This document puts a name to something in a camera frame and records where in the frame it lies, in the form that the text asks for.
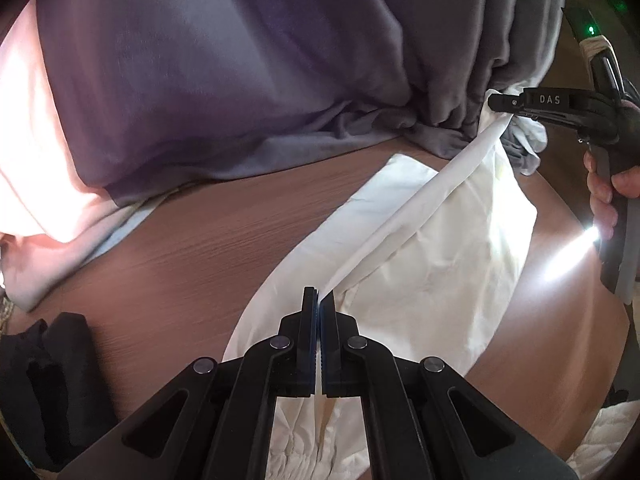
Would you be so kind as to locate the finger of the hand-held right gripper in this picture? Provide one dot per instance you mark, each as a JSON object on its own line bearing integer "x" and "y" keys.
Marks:
{"x": 530, "y": 101}

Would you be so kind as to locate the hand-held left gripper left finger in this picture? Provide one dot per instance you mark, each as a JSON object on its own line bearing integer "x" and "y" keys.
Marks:
{"x": 311, "y": 345}

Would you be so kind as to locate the pink cloth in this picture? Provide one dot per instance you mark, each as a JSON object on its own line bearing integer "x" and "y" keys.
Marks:
{"x": 45, "y": 170}

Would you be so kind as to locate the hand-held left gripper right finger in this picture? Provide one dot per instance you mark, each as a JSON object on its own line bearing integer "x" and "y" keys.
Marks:
{"x": 325, "y": 345}

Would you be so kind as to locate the white quilted cloth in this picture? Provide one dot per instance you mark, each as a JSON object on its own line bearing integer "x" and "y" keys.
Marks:
{"x": 602, "y": 435}

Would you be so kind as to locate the person's right hand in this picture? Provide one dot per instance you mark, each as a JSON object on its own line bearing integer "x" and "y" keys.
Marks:
{"x": 607, "y": 195}

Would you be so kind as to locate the white pants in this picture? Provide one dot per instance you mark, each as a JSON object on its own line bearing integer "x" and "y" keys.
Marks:
{"x": 415, "y": 270}

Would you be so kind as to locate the purple grey cloth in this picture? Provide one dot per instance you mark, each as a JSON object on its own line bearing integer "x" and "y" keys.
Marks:
{"x": 240, "y": 70}

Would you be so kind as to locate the black cloth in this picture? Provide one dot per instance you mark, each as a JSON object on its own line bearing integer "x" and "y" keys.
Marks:
{"x": 47, "y": 380}

